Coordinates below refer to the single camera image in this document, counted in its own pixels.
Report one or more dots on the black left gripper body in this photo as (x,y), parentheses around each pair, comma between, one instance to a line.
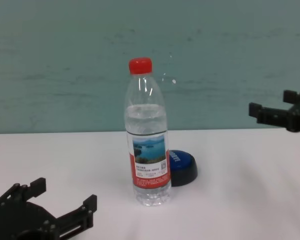
(20,222)

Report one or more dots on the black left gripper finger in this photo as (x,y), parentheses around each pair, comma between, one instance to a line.
(37,187)
(85,215)

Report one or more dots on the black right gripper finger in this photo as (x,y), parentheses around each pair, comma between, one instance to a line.
(270,116)
(293,98)

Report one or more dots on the clear water bottle red cap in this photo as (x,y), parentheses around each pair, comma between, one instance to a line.
(148,160)

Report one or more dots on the blue push button black base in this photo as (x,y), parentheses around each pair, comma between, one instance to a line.
(183,165)

